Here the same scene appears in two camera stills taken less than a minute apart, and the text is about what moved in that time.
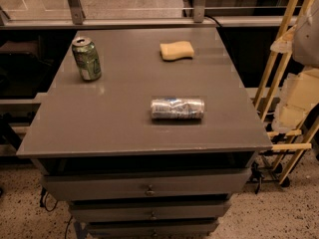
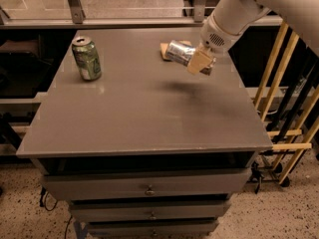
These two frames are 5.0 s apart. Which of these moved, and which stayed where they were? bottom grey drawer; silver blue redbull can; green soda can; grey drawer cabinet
Moved: silver blue redbull can
Stayed: grey drawer cabinet; bottom grey drawer; green soda can
